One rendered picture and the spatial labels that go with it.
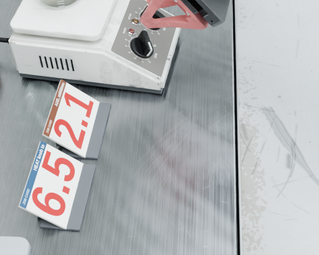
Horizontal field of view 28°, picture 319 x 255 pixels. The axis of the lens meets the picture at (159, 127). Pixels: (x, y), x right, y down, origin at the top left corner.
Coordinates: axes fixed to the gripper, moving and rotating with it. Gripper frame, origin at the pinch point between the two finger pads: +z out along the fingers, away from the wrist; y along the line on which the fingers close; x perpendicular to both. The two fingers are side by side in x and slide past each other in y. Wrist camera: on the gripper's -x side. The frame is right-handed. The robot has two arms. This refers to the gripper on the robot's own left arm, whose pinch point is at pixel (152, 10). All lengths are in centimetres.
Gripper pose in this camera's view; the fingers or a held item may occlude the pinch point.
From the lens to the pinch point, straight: 74.2
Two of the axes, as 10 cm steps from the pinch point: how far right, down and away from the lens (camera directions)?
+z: -7.2, 3.2, 6.2
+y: -2.2, 7.4, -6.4
